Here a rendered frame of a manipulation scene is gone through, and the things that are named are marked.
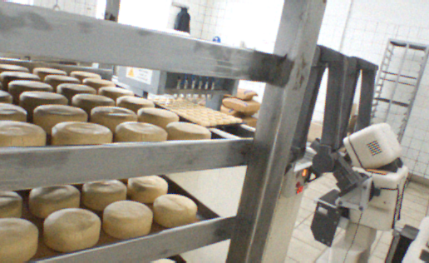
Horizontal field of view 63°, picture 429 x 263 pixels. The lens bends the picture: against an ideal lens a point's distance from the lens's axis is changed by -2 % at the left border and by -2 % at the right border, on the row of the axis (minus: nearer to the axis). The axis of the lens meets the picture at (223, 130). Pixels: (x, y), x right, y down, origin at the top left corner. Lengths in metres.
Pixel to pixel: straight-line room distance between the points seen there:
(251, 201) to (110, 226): 0.15
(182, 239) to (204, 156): 0.09
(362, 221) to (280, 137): 1.15
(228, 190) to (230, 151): 1.48
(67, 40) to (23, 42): 0.03
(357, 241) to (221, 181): 0.73
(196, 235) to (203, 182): 1.56
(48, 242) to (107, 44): 0.19
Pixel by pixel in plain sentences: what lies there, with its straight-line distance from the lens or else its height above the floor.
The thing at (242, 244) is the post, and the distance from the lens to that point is 0.41.
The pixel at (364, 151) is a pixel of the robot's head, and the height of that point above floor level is 1.06.
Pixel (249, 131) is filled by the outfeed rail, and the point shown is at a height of 0.88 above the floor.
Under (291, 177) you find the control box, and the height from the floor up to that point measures 0.80.
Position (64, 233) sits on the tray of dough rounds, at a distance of 0.35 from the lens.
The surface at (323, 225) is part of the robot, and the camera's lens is 1.49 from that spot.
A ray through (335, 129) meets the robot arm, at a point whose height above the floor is 1.13.
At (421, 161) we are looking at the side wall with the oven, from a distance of 5.73.
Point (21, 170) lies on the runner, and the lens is 0.27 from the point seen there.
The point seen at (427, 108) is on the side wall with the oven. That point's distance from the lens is 5.65.
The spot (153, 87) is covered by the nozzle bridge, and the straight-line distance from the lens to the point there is 1.86.
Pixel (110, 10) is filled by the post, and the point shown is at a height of 1.36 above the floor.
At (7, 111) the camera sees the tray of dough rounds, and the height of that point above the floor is 1.24.
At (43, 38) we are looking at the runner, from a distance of 0.25.
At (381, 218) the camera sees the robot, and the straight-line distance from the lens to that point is 1.47.
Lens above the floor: 1.34
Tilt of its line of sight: 13 degrees down
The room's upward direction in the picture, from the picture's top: 12 degrees clockwise
